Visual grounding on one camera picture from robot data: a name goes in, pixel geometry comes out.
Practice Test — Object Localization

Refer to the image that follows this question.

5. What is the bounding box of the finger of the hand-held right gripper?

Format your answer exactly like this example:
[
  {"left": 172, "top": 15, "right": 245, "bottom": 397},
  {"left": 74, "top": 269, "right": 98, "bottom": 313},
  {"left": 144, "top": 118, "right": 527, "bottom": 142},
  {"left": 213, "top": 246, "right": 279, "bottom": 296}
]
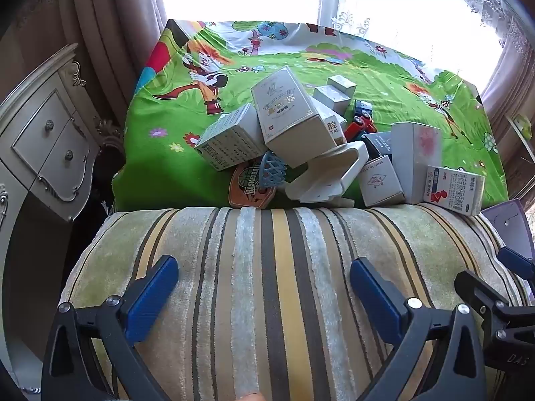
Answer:
[
  {"left": 454, "top": 269, "right": 535, "bottom": 331},
  {"left": 497, "top": 246, "right": 535, "bottom": 290}
]

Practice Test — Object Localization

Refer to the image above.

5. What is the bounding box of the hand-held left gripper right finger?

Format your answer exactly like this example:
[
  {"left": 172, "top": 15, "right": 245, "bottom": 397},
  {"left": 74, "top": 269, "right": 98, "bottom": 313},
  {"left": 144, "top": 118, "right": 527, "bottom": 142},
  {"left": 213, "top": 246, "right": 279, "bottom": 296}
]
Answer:
[{"left": 350, "top": 258, "right": 488, "bottom": 401}]

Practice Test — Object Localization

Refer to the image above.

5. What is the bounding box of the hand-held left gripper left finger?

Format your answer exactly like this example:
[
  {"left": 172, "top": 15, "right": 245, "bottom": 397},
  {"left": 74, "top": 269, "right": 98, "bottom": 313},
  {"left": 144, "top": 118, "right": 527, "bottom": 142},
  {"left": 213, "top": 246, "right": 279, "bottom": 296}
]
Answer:
[{"left": 41, "top": 255, "right": 180, "bottom": 401}]

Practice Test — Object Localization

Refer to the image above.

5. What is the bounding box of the purple cardboard box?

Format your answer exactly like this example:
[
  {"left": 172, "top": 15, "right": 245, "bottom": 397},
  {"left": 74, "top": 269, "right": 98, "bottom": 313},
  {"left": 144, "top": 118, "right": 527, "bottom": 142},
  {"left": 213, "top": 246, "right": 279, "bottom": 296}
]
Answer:
[{"left": 480, "top": 198, "right": 532, "bottom": 256}]

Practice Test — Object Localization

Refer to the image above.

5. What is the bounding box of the white medicine box red figure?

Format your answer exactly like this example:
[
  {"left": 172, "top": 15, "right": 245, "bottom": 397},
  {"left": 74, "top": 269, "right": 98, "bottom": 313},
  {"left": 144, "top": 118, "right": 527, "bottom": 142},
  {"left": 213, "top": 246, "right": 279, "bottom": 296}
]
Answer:
[{"left": 423, "top": 165, "right": 486, "bottom": 217}]

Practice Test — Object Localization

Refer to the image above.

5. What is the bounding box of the striped plush cushion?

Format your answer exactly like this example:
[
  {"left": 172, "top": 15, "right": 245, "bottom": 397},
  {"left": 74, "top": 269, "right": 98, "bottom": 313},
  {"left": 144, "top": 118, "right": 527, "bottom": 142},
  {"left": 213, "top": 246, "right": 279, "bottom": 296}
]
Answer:
[{"left": 59, "top": 203, "right": 530, "bottom": 401}]

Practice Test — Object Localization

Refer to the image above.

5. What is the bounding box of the white plastic holder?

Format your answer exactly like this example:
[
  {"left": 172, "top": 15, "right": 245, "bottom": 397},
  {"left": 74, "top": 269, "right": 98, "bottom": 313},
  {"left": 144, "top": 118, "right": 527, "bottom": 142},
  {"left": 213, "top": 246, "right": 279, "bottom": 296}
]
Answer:
[{"left": 285, "top": 140, "right": 369, "bottom": 205}]

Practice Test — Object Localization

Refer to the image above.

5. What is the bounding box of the tall white box red print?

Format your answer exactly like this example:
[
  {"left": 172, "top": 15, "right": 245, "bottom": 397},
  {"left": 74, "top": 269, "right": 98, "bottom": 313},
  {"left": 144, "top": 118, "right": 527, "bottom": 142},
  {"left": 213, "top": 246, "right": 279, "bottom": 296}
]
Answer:
[{"left": 390, "top": 121, "right": 443, "bottom": 205}]

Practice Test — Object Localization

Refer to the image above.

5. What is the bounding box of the toy basketball hoop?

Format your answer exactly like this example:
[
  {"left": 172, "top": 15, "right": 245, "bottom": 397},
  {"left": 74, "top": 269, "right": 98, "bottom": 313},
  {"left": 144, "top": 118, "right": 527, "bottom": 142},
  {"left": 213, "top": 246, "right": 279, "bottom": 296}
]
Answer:
[{"left": 228, "top": 151, "right": 290, "bottom": 210}]

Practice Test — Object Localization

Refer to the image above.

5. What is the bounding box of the red toy car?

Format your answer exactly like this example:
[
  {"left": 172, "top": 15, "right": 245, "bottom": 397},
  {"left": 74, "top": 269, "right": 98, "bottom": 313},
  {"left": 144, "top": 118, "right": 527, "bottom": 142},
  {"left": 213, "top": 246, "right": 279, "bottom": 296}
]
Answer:
[{"left": 343, "top": 116, "right": 378, "bottom": 141}]

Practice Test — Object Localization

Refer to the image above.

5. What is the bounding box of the brown patterned curtain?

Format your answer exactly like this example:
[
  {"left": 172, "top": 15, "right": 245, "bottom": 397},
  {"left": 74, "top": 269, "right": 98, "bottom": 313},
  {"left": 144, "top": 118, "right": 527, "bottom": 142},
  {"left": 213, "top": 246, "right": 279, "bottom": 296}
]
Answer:
[{"left": 478, "top": 37, "right": 535, "bottom": 109}]

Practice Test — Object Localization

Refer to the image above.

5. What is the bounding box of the white box black lettering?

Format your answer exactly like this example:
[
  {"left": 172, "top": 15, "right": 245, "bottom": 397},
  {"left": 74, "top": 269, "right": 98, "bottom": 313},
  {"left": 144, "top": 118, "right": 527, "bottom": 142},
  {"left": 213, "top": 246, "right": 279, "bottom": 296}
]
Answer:
[{"left": 311, "top": 98, "right": 348, "bottom": 143}]

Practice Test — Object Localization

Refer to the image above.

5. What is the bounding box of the carved cream dresser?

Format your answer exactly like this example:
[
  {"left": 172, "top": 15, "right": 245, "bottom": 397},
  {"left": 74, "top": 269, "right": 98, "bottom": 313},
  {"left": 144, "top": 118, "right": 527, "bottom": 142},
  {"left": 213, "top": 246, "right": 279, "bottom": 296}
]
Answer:
[{"left": 0, "top": 43, "right": 102, "bottom": 385}]

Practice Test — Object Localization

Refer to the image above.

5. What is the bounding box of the green cartoon printed bed sheet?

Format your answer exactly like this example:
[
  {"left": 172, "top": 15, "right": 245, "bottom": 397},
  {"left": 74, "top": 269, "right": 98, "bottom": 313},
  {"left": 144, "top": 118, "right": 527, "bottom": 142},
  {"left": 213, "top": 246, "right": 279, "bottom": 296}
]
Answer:
[{"left": 112, "top": 19, "right": 509, "bottom": 212}]

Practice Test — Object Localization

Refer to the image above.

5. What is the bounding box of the large white box gold print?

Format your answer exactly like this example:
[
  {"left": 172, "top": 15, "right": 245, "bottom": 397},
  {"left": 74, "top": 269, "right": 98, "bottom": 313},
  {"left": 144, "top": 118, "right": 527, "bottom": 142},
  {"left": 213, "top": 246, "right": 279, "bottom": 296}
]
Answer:
[{"left": 251, "top": 66, "right": 332, "bottom": 168}]

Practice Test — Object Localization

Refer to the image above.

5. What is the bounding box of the white lace curtain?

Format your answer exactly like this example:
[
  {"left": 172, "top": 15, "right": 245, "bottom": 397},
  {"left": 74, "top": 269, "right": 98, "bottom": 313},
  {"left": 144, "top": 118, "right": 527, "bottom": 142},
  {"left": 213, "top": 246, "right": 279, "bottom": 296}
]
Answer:
[{"left": 318, "top": 0, "right": 535, "bottom": 105}]

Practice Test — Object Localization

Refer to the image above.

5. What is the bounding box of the beige pleated curtain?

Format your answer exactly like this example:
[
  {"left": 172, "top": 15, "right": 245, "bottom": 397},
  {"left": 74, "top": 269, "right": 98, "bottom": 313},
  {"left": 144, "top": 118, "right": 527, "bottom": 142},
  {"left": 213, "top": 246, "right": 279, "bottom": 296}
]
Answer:
[{"left": 8, "top": 0, "right": 169, "bottom": 147}]

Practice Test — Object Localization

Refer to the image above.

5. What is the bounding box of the white wall shelf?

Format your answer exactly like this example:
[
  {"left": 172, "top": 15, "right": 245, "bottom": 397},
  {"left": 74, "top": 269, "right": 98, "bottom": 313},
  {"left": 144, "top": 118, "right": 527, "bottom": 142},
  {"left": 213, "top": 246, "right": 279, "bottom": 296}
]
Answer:
[{"left": 504, "top": 111, "right": 535, "bottom": 153}]

